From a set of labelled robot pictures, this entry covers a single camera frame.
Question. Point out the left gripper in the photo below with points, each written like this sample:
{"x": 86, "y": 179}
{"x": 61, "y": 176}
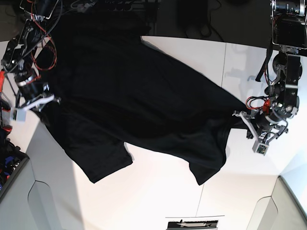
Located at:
{"x": 264, "y": 128}

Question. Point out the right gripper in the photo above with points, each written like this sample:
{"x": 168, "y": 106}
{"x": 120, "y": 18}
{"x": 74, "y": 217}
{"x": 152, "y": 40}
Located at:
{"x": 33, "y": 93}

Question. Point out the black t-shirt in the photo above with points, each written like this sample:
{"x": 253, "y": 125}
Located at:
{"x": 114, "y": 89}

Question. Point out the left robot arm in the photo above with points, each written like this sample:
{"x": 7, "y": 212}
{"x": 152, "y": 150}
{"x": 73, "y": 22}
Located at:
{"x": 282, "y": 70}

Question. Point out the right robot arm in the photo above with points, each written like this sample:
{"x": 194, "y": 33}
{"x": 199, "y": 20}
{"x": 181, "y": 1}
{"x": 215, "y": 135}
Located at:
{"x": 41, "y": 17}

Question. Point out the grey bin right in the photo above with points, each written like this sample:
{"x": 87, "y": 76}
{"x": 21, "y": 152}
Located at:
{"x": 279, "y": 211}

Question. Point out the grey bin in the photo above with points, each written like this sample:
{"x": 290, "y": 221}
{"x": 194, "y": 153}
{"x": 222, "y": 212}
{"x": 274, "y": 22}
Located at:
{"x": 25, "y": 203}
{"x": 279, "y": 211}

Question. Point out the printed paper sheet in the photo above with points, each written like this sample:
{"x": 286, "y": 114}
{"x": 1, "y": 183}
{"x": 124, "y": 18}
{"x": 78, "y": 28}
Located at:
{"x": 194, "y": 223}

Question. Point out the grey bin left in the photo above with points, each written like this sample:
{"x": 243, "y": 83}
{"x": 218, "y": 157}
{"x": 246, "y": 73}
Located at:
{"x": 25, "y": 203}

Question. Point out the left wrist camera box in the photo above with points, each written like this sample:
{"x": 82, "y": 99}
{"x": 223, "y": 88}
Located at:
{"x": 260, "y": 148}

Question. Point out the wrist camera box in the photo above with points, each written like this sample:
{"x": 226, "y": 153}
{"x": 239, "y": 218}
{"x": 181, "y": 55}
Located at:
{"x": 17, "y": 114}
{"x": 260, "y": 148}

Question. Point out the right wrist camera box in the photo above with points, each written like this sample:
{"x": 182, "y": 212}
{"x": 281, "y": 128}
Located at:
{"x": 17, "y": 114}

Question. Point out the orange handled tool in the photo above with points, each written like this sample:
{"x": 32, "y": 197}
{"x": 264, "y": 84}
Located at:
{"x": 2, "y": 78}

